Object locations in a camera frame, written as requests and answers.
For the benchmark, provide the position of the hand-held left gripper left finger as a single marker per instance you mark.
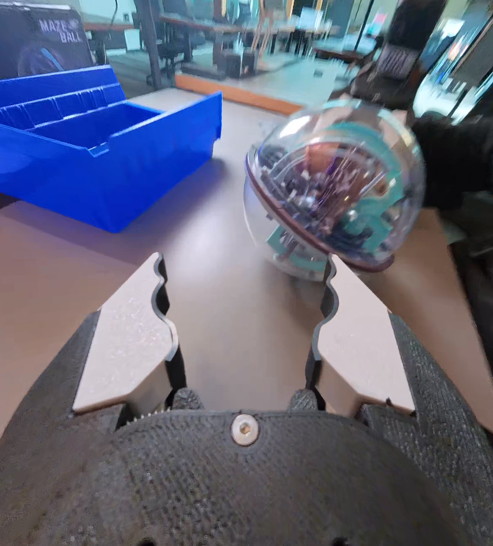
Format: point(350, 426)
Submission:
point(131, 341)

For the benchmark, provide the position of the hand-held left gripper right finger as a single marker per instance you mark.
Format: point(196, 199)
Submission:
point(357, 345)

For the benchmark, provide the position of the clear plastic maze ball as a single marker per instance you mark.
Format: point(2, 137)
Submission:
point(336, 179)

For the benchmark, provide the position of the person's right forearm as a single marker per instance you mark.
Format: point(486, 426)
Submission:
point(464, 162)

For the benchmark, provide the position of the blue plastic bin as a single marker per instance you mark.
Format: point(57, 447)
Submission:
point(80, 170)

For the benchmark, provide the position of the black office chair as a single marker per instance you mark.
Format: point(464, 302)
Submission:
point(391, 72)

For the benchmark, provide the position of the dark printed cardboard box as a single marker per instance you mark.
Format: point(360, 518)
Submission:
point(24, 42)

